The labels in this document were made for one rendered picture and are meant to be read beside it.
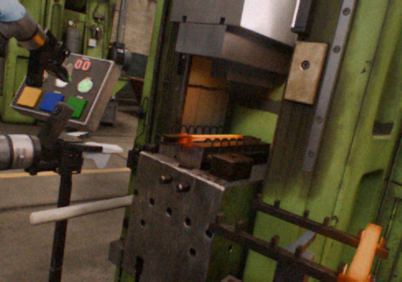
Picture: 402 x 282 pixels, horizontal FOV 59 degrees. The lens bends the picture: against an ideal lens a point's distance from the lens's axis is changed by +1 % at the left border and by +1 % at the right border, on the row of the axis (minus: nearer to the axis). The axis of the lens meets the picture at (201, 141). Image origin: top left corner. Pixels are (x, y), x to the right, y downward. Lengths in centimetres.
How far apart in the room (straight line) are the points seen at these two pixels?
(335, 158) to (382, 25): 36
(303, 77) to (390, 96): 42
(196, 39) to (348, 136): 54
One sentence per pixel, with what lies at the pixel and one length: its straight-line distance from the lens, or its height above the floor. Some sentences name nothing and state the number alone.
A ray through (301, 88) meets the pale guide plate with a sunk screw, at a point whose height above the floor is 122.
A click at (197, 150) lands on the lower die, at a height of 97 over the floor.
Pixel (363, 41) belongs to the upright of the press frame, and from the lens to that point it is 106.
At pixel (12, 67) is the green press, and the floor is 83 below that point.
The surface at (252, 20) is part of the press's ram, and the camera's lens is 112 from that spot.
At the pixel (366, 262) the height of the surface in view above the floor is 95.
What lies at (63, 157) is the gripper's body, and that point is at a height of 97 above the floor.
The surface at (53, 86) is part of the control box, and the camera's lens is 150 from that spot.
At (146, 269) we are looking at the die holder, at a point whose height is 53.
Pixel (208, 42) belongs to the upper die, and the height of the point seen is 131.
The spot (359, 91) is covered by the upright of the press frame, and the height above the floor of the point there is 124.
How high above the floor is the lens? 121
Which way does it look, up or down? 10 degrees down
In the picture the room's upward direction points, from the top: 11 degrees clockwise
